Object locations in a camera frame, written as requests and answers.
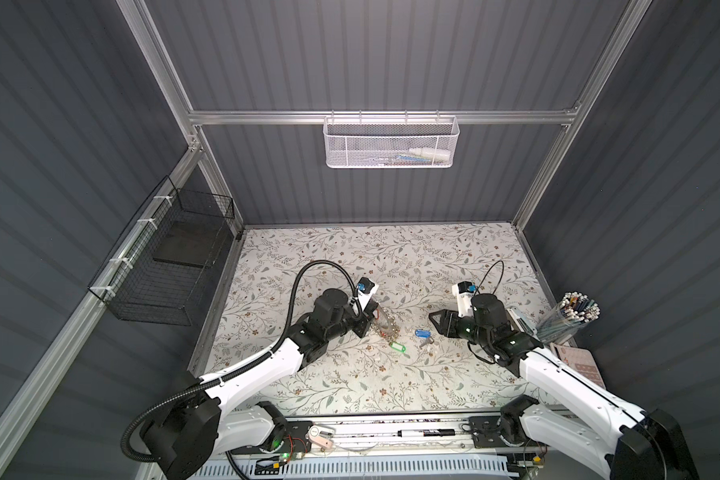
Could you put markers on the white bottle in basket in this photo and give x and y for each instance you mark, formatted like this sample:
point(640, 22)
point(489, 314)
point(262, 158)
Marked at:
point(431, 154)

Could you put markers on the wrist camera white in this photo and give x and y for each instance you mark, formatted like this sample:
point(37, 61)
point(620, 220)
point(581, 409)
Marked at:
point(463, 292)
point(364, 301)

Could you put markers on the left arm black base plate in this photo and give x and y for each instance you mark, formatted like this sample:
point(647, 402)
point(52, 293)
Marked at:
point(293, 438)

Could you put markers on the black marker pen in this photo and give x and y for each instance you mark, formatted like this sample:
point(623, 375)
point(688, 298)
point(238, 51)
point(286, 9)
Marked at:
point(424, 433)

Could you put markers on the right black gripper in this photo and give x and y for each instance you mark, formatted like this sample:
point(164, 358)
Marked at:
point(447, 324)

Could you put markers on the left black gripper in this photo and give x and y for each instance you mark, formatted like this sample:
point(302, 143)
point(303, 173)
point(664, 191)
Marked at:
point(360, 330)

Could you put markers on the black wire mesh basket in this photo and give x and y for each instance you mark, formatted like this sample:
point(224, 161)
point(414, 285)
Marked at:
point(170, 268)

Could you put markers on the white wire mesh basket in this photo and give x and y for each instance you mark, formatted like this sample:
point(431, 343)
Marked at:
point(383, 143)

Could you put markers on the pink calculator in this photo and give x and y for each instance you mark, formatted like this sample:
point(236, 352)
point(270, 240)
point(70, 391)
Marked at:
point(581, 360)

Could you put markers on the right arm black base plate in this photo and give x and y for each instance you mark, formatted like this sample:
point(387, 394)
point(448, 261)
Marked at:
point(499, 430)

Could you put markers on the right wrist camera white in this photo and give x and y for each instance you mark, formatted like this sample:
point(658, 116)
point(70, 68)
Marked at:
point(463, 292)

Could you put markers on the clear cup of pens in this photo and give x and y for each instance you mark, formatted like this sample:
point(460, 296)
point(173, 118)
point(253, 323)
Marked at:
point(575, 311)

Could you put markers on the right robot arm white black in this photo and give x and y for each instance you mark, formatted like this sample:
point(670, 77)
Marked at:
point(611, 436)

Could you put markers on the large keyring with coloured keys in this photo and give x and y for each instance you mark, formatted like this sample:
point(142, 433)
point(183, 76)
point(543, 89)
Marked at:
point(386, 326)

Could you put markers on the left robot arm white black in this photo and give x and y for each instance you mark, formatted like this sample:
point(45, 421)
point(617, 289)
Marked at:
point(183, 434)

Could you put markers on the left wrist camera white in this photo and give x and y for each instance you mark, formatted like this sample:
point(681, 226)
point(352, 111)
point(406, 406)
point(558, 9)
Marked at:
point(364, 301)

